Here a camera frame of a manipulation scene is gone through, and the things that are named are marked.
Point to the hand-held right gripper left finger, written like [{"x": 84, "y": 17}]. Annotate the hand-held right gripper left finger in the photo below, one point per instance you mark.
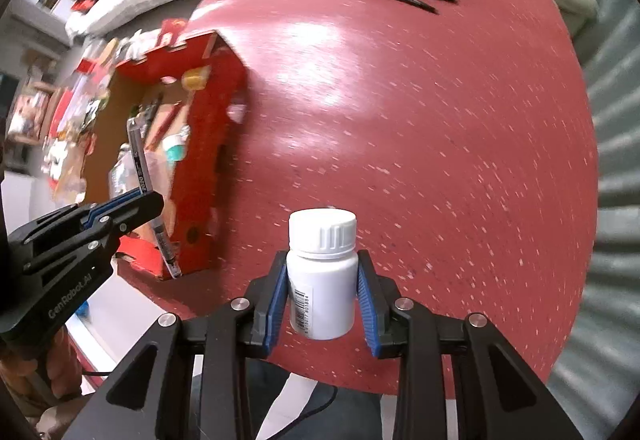
[{"x": 277, "y": 305}]

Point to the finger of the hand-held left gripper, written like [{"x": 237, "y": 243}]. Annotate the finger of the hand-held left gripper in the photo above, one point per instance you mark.
[
  {"x": 135, "y": 215},
  {"x": 75, "y": 220}
]

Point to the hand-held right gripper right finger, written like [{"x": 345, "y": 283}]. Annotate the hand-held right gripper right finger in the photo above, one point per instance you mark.
[{"x": 367, "y": 310}]

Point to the clear plastic container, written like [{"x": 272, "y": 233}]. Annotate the clear plastic container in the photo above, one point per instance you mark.
[{"x": 120, "y": 175}]

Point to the white pill bottle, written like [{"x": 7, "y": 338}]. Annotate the white pill bottle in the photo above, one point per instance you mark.
[{"x": 322, "y": 280}]

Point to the clear grey pen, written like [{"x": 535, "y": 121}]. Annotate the clear grey pen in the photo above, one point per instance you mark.
[{"x": 139, "y": 160}]

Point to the red cardboard box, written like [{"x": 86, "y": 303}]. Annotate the red cardboard box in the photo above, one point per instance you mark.
[{"x": 205, "y": 130}]

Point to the person's left forearm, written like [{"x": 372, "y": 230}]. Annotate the person's left forearm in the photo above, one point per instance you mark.
[{"x": 60, "y": 422}]

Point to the person's left hand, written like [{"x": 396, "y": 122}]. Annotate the person's left hand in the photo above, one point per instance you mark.
[{"x": 65, "y": 360}]

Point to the pile of colourful packages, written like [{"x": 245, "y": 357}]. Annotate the pile of colourful packages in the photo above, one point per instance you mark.
[{"x": 60, "y": 120}]

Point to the person's leg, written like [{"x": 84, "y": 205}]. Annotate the person's leg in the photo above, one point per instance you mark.
[{"x": 225, "y": 400}]

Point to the pale green curtain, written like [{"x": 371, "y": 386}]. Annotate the pale green curtain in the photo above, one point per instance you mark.
[{"x": 615, "y": 145}]

